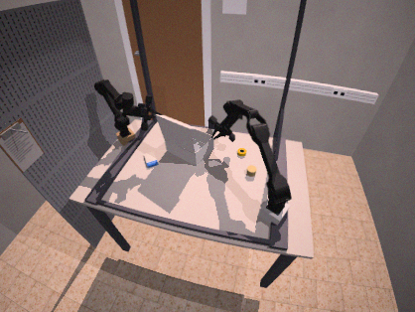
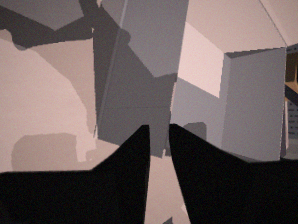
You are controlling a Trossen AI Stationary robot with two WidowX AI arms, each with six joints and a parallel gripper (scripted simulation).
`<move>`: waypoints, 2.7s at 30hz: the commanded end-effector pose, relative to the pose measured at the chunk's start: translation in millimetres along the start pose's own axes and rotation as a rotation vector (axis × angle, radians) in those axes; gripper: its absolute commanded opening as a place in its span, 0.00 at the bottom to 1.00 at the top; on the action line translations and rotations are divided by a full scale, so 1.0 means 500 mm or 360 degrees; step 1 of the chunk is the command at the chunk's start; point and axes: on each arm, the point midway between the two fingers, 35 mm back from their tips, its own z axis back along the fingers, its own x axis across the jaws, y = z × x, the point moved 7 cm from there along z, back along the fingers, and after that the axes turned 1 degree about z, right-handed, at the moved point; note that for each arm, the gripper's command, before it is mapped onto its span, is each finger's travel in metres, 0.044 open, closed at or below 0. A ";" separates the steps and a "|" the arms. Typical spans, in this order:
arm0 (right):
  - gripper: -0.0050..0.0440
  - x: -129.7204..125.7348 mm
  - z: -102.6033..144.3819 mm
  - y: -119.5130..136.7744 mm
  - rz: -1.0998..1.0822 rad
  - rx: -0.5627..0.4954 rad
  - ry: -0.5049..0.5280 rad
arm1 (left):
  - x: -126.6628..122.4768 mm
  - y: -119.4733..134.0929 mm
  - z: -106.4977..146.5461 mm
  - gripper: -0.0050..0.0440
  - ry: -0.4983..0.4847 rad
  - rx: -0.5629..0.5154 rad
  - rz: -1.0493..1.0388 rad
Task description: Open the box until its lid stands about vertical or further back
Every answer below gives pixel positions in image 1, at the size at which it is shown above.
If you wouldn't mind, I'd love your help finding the white cardboard box with lid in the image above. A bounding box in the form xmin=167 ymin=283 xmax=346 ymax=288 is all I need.
xmin=156 ymin=114 xmax=214 ymax=166

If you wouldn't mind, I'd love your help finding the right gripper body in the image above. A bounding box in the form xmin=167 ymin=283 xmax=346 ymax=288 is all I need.
xmin=133 ymin=95 xmax=152 ymax=130

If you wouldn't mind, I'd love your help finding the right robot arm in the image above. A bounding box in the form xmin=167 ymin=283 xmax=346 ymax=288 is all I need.
xmin=94 ymin=79 xmax=147 ymax=137

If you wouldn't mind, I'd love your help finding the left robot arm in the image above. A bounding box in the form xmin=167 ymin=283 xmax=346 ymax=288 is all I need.
xmin=217 ymin=100 xmax=292 ymax=216

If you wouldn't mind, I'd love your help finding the yellow roll of tape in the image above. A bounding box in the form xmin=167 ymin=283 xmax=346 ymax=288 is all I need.
xmin=237 ymin=148 xmax=246 ymax=156

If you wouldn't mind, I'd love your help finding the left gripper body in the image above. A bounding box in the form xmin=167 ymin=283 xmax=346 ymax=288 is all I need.
xmin=208 ymin=115 xmax=235 ymax=142

